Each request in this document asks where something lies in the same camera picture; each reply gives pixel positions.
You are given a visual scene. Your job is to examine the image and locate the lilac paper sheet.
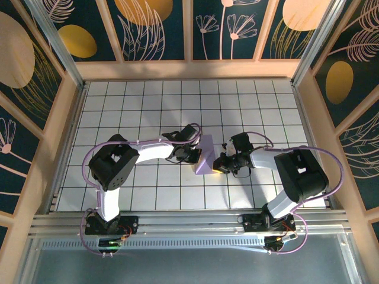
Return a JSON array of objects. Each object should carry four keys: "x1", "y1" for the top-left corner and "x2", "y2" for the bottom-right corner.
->
[{"x1": 194, "y1": 134, "x2": 221, "y2": 175}]

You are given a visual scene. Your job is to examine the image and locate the grey metal sheet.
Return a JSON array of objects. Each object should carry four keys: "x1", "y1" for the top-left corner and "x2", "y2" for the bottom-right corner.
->
[{"x1": 17, "y1": 233, "x2": 367, "y2": 284}]

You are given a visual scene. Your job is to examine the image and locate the dark panel with pink flowers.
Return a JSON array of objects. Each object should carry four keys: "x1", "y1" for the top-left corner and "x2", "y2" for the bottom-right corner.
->
[{"x1": 192, "y1": 0, "x2": 275, "y2": 60}]

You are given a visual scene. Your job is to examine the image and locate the dark panel, pink leaf outlines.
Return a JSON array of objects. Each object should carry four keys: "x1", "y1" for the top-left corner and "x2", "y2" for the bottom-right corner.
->
[{"x1": 337, "y1": 111, "x2": 379, "y2": 211}]

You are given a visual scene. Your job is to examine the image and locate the dark panel, orange circle, leaves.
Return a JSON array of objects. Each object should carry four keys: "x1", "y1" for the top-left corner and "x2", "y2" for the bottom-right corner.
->
[{"x1": 105, "y1": 0, "x2": 186, "y2": 62}]

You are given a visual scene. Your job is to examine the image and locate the dark panel, tall yellow oval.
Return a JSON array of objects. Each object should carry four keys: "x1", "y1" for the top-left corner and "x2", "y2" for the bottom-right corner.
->
[{"x1": 313, "y1": 44, "x2": 379, "y2": 128}]

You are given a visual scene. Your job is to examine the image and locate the dark panel, small yellow oval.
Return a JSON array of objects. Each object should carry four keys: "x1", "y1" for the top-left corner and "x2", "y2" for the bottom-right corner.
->
[{"x1": 38, "y1": 0, "x2": 120, "y2": 63}]

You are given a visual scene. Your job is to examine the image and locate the panel, peach circle, gold lines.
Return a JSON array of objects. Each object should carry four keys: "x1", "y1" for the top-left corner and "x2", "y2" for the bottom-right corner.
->
[{"x1": 260, "y1": 0, "x2": 334, "y2": 60}]

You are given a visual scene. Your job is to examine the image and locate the dark panel, single pink flower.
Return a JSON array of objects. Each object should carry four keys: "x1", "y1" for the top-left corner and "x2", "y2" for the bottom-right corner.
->
[{"x1": 0, "y1": 103, "x2": 41, "y2": 214}]

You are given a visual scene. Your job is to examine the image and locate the dark panel with pink feather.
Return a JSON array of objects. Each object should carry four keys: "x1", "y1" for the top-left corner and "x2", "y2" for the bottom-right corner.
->
[{"x1": 310, "y1": 0, "x2": 379, "y2": 68}]

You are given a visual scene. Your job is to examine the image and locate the dark panel, large peach circle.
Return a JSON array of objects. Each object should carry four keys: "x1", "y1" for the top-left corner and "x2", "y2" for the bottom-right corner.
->
[{"x1": 0, "y1": 0, "x2": 65, "y2": 131}]

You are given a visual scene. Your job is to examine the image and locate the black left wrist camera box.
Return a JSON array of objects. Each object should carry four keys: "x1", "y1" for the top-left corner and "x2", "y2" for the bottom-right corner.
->
[{"x1": 177, "y1": 124, "x2": 200, "y2": 146}]

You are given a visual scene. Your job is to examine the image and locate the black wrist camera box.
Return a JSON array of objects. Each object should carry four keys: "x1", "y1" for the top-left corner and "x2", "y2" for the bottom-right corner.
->
[
  {"x1": 221, "y1": 133, "x2": 255, "y2": 156},
  {"x1": 177, "y1": 124, "x2": 200, "y2": 146}
]

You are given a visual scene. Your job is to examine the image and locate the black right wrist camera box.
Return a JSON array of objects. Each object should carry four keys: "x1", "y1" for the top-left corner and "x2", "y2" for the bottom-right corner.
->
[{"x1": 221, "y1": 133, "x2": 255, "y2": 156}]

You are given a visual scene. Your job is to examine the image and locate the long aluminium base rail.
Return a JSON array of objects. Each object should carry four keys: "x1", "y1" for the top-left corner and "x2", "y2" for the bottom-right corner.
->
[{"x1": 29, "y1": 209, "x2": 350, "y2": 237}]

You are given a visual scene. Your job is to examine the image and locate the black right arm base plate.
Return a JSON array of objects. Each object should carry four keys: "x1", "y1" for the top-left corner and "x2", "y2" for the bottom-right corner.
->
[{"x1": 242, "y1": 213, "x2": 297, "y2": 234}]

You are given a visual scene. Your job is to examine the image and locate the slotted grey cable duct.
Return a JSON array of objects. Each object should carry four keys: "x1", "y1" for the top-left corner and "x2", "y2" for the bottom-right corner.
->
[{"x1": 41, "y1": 238, "x2": 267, "y2": 251}]

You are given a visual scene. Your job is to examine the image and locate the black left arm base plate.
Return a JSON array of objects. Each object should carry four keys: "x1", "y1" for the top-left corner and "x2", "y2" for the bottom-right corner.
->
[{"x1": 85, "y1": 215, "x2": 139, "y2": 236}]

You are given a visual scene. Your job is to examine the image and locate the aluminium table side rail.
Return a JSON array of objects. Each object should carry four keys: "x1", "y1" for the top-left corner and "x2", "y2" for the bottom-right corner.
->
[
  {"x1": 291, "y1": 82, "x2": 338, "y2": 209},
  {"x1": 47, "y1": 82, "x2": 88, "y2": 214}
]

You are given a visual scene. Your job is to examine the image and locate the arm controller board with wires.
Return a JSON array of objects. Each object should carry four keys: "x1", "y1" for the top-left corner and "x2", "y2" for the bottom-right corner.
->
[
  {"x1": 97, "y1": 235, "x2": 125, "y2": 252},
  {"x1": 264, "y1": 233, "x2": 298, "y2": 254}
]

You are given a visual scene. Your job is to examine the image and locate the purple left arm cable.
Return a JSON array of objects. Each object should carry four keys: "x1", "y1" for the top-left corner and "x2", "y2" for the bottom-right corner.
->
[{"x1": 79, "y1": 122, "x2": 203, "y2": 257}]

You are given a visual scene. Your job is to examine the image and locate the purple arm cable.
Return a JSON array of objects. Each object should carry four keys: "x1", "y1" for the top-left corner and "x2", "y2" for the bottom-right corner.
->
[
  {"x1": 79, "y1": 122, "x2": 203, "y2": 257},
  {"x1": 245, "y1": 131, "x2": 346, "y2": 255}
]

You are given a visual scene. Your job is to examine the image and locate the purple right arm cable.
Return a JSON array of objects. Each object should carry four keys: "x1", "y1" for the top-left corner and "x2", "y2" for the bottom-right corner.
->
[{"x1": 245, "y1": 131, "x2": 346, "y2": 255}]

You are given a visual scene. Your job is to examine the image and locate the aluminium corner post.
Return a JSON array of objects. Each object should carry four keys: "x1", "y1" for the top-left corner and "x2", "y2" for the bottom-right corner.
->
[
  {"x1": 25, "y1": 0, "x2": 87, "y2": 89},
  {"x1": 291, "y1": 0, "x2": 348, "y2": 87}
]

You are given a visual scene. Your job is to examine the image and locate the plain dark wall panel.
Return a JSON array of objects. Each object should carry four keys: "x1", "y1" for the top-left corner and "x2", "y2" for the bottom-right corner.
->
[
  {"x1": 0, "y1": 225, "x2": 9, "y2": 252},
  {"x1": 368, "y1": 220, "x2": 379, "y2": 248}
]

